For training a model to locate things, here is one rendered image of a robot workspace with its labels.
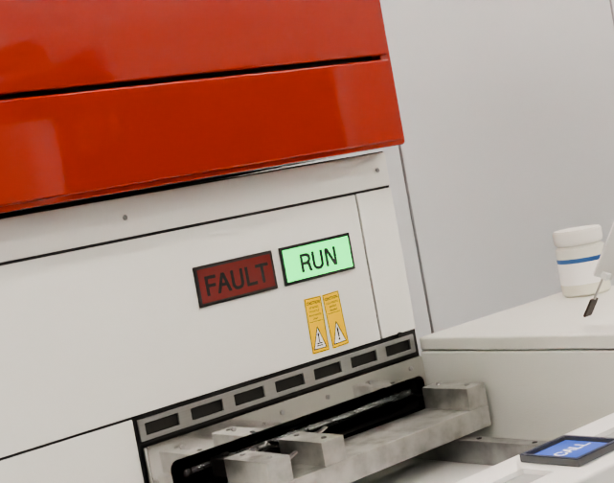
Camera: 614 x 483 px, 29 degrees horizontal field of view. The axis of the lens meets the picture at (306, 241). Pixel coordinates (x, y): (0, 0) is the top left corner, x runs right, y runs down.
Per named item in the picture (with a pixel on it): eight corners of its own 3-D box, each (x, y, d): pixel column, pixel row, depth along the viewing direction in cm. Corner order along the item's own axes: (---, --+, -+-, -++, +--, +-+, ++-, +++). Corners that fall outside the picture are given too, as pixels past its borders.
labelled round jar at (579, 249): (553, 298, 176) (541, 234, 175) (582, 288, 180) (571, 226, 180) (592, 296, 170) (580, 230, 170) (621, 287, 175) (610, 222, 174)
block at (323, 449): (282, 462, 141) (277, 437, 141) (304, 453, 143) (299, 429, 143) (325, 467, 135) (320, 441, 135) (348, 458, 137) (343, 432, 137)
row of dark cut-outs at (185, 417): (138, 442, 134) (134, 420, 134) (413, 352, 162) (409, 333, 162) (141, 442, 134) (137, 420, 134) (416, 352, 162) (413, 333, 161)
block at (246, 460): (227, 482, 136) (222, 456, 136) (251, 473, 138) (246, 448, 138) (270, 488, 130) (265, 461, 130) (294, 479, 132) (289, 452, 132)
